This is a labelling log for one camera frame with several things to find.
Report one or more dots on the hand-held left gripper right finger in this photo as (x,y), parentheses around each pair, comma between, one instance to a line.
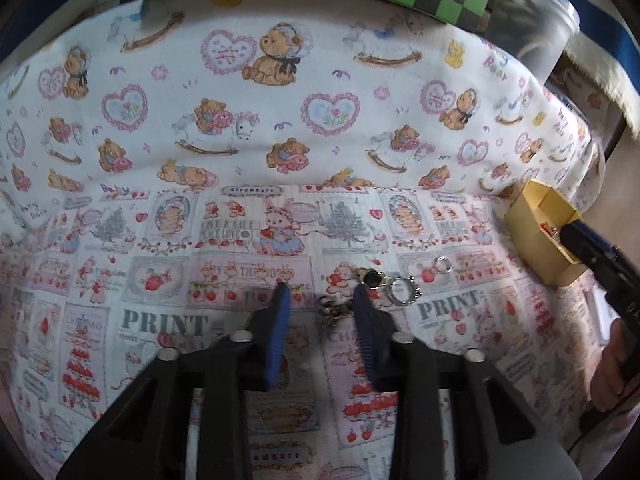
(367,335)

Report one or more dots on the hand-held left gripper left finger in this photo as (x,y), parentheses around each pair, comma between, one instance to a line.
(277,330)

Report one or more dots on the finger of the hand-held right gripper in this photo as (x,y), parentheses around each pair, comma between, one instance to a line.
(582,237)

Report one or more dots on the yellow octagonal box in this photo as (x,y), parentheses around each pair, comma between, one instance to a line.
(535,250)

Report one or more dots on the person's right hand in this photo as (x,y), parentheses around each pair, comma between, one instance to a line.
(607,375)

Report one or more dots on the strawberry printed cloth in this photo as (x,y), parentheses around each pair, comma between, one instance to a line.
(150,260)

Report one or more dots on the striped cloth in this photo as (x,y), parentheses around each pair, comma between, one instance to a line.
(615,45)

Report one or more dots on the clear plastic lidded container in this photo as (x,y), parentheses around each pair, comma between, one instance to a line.
(535,20)

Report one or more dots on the bear printed cloth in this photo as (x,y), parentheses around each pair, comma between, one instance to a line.
(200,70)

